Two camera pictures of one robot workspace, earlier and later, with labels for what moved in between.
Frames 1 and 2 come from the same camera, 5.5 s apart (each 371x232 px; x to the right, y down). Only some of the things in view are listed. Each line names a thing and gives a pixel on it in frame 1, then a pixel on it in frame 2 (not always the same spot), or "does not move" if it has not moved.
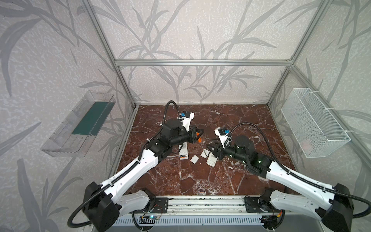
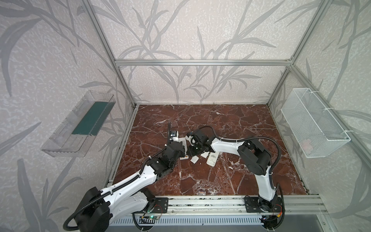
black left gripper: [192, 135] -> [170, 140]
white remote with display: [183, 152] does not move
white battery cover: [205, 153] does not move
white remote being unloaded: [211, 159] does not move
